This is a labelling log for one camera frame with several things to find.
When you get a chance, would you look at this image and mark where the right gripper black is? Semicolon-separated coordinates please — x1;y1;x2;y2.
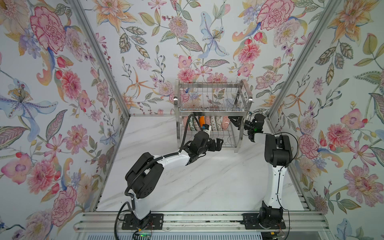
229;116;256;133

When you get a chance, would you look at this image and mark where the dark floral patterned bowl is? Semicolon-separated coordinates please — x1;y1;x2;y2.
222;116;231;131

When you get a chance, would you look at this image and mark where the brown white patterned bowl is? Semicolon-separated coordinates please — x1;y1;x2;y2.
215;116;223;131

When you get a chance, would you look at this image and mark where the black white floral bowl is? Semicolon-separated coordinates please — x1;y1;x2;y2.
205;116;211;125

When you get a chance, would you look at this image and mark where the stainless steel dish rack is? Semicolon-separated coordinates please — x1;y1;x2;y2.
174;80;253;153

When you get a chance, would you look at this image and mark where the green leaf patterned bowl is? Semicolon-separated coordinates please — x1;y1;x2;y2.
189;117;196;131

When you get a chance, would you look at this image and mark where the pink bowl dark floral inside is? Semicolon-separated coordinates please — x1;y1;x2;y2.
183;117;190;131

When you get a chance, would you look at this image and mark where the green geometric patterned bowl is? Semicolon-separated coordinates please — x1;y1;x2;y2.
210;116;218;131

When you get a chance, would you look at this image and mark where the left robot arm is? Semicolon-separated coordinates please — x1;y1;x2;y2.
124;130;224;221

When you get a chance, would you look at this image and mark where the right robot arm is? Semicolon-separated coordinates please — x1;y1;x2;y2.
229;114;294;230

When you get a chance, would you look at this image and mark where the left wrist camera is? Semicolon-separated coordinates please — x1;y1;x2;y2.
202;124;212;135

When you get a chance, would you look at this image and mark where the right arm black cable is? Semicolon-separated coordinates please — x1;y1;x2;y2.
244;112;299;240

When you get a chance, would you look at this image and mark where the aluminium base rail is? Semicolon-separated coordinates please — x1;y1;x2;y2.
74;211;330;233

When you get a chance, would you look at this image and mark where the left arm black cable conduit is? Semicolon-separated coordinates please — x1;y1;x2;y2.
113;113;202;240

